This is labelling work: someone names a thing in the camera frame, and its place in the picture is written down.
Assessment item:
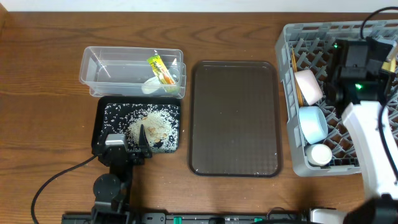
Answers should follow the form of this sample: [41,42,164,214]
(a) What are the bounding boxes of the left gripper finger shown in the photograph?
[138,124,152,156]
[92,130,108,152]

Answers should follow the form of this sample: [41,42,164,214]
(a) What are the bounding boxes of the yellow plate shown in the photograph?
[382,57,396,73]

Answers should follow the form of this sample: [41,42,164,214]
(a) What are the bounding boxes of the rice and food scraps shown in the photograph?
[101,103,180,153]

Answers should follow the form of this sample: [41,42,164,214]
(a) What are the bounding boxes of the white bowl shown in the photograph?
[294,70,323,106]

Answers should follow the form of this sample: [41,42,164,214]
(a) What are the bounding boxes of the white tissue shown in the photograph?
[141,77,164,95]

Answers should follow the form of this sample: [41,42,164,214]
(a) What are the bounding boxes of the wooden chopstick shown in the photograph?
[295,83,304,107]
[291,48,297,73]

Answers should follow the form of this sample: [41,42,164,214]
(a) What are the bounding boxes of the light blue bowl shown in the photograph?
[298,106,328,144]

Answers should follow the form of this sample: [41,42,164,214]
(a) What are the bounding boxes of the green snack wrapper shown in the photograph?
[147,54,176,85]

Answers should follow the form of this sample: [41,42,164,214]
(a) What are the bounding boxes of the white cup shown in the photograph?
[305,144,333,166]

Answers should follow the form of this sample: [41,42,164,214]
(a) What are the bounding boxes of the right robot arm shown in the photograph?
[324,37,397,223]

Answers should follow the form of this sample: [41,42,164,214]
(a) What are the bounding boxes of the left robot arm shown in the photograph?
[90,125,152,224]

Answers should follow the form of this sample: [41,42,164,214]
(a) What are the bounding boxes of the black waste tray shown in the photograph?
[91,96,181,145]

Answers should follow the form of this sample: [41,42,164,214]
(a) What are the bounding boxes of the grey dishwasher rack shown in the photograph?
[275,20,397,177]

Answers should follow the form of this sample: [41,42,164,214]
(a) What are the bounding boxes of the clear plastic bin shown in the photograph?
[80,46,187,99]

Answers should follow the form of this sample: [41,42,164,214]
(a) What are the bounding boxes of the dark brown serving tray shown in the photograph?
[188,61,283,178]

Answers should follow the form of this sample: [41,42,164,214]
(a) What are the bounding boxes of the right black cable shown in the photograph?
[360,6,398,184]

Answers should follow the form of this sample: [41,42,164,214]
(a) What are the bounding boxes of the black cable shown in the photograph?
[30,154,98,224]
[360,6,398,184]

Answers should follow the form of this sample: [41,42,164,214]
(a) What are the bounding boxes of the left black cable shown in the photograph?
[30,154,98,224]

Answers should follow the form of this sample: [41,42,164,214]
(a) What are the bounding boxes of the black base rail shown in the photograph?
[61,212,310,224]

